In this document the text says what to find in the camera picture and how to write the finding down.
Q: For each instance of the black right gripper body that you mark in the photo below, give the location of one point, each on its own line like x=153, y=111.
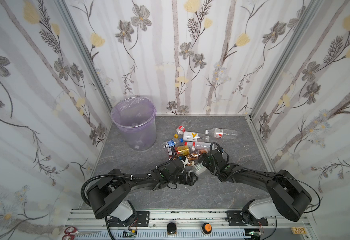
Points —
x=206, y=160

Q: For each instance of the orange knob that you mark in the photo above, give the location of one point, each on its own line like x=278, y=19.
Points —
x=207, y=228

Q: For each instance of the clear bottle green label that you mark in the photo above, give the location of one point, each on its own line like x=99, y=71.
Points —
x=199, y=169

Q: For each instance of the clear bottle red white label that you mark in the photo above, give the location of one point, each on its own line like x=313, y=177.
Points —
x=218, y=133

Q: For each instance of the brown coffee bottle upper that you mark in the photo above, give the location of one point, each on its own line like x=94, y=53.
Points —
x=194, y=156

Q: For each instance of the small wooden tag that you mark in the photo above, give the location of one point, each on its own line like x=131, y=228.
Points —
x=298, y=230

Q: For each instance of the black knob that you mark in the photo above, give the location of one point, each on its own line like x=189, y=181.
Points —
x=171, y=228

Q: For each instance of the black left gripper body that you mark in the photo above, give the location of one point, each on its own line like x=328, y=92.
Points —
x=185, y=177

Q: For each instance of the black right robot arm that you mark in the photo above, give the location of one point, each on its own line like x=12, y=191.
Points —
x=287, y=196

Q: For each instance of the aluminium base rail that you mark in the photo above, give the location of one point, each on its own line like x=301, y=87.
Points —
x=151, y=225

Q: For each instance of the red handled scissors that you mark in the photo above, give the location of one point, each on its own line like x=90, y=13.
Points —
x=70, y=233

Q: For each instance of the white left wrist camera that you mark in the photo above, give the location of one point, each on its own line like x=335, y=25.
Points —
x=187, y=162

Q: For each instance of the small bottle red white cap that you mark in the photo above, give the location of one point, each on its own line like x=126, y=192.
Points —
x=180, y=130

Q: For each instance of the clear bottle blue label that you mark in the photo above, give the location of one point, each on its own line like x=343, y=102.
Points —
x=172, y=143

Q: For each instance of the purple lined waste bin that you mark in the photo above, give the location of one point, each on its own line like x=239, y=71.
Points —
x=135, y=118

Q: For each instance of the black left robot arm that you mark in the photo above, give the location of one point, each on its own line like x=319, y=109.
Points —
x=104, y=193

